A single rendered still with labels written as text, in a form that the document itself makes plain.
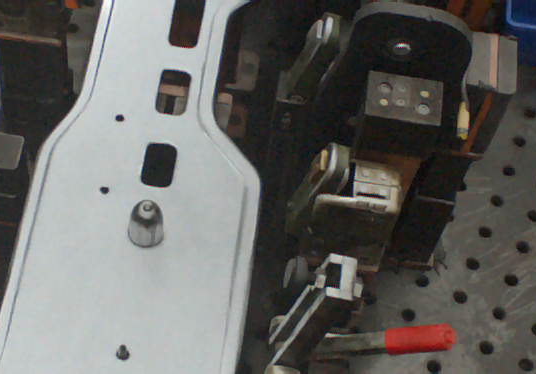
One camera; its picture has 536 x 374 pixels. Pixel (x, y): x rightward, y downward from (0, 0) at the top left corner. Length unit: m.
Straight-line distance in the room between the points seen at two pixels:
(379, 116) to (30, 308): 0.36
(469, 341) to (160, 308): 0.49
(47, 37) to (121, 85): 0.15
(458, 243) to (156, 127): 0.49
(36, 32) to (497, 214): 0.62
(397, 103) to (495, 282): 0.47
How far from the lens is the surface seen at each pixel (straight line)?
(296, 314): 1.01
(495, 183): 1.62
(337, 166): 1.10
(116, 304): 1.13
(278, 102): 1.27
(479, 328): 1.52
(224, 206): 1.19
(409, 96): 1.14
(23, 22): 1.36
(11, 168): 1.22
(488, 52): 1.24
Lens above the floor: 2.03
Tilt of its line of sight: 61 degrees down
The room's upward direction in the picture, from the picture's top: 9 degrees clockwise
